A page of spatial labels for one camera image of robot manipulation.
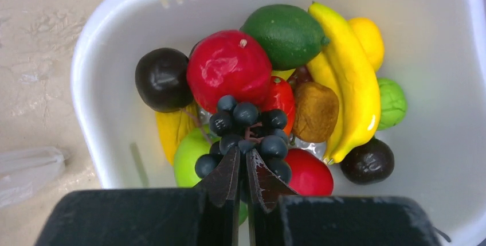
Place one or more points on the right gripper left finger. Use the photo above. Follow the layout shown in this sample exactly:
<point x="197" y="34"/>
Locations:
<point x="206" y="214"/>

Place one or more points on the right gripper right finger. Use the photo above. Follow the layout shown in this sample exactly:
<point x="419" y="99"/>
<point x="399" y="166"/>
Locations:
<point x="280" y="216"/>

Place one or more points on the dark fake grapes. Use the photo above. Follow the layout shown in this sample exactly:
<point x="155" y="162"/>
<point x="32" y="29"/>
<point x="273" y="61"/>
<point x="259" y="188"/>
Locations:
<point x="242" y="125"/>

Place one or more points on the orange fake fruit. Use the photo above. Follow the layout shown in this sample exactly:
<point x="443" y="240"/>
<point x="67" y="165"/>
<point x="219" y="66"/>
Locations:
<point x="281" y="97"/>

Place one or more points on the clear plastic bag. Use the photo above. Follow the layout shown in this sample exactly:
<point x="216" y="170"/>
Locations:
<point x="25" y="172"/>

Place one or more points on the light green fake apple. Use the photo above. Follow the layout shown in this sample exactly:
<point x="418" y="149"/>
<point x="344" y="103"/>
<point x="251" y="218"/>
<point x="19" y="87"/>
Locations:
<point x="192" y="146"/>

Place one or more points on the yellow fake mango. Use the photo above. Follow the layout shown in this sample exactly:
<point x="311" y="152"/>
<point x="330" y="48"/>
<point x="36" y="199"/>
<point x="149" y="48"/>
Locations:
<point x="172" y="128"/>

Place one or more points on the brown fake kiwi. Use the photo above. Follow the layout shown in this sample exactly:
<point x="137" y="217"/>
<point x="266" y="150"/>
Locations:
<point x="316" y="112"/>

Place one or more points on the dark red fake fruit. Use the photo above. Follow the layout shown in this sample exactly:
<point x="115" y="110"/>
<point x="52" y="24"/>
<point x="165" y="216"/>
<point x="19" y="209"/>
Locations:
<point x="160" y="79"/>

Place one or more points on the bumpy green fake fruit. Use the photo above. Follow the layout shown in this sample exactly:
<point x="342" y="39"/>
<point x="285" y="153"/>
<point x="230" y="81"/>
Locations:
<point x="393" y="103"/>

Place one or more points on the yellow fake banana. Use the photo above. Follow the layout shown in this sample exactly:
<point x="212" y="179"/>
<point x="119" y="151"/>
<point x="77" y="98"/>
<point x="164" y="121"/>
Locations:
<point x="357" y="81"/>

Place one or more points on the dark green fake avocado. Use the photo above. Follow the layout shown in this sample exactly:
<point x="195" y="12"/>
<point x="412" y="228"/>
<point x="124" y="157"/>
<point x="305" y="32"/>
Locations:
<point x="290" y="36"/>

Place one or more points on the yellow fake lemon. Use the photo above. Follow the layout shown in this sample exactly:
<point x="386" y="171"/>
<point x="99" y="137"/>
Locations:
<point x="370" y="37"/>

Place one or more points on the red apple in basket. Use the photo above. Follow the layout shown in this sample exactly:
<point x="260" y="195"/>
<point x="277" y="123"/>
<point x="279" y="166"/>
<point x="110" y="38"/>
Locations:
<point x="310" y="176"/>

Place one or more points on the white plastic basket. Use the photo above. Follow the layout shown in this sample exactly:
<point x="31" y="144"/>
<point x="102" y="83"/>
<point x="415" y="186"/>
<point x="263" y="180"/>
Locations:
<point x="434" y="49"/>

